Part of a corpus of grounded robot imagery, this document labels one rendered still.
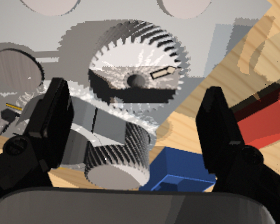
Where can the white toothed gear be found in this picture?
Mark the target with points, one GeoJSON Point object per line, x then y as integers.
{"type": "Point", "coordinates": [133, 48]}

